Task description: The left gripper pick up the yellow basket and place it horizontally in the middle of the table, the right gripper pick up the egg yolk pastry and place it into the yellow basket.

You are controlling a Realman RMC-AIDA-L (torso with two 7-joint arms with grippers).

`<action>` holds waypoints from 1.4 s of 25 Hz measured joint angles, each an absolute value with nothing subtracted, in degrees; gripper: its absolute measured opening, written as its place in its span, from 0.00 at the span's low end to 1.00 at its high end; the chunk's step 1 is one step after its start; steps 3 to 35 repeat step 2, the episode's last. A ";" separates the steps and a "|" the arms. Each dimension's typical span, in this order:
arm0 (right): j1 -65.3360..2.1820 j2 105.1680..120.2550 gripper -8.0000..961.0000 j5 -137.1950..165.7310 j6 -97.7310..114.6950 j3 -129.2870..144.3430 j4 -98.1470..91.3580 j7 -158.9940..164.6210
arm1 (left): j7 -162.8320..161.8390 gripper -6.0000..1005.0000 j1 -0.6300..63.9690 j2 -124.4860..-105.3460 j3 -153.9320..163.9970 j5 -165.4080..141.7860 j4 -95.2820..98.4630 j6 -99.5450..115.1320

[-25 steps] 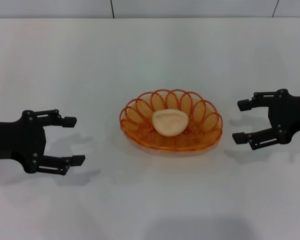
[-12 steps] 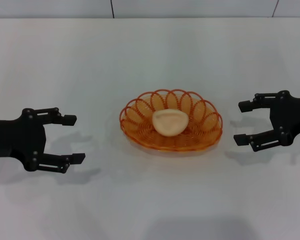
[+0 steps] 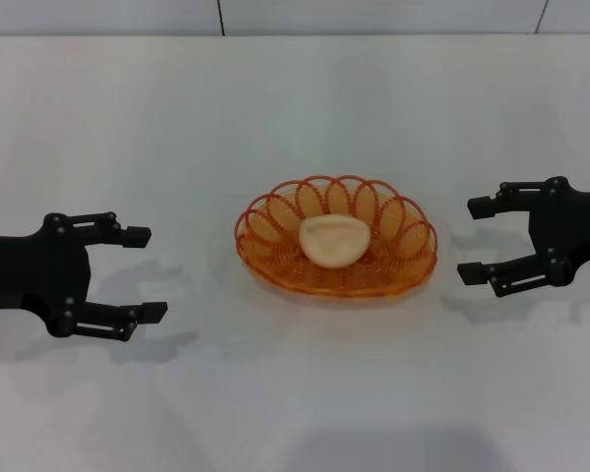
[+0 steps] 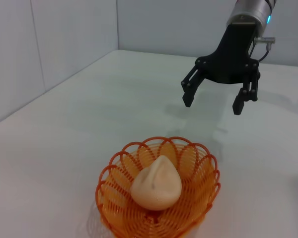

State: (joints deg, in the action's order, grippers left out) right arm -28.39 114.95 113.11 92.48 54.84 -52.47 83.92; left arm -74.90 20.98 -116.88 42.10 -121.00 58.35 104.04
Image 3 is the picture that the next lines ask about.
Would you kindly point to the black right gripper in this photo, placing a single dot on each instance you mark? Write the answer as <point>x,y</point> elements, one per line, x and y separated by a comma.
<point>575,231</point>

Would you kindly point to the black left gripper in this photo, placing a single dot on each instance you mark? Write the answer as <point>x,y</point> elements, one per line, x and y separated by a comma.
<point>29,270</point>

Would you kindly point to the pale peach bread bun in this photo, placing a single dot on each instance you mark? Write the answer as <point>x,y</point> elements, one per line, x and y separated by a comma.
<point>334,241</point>

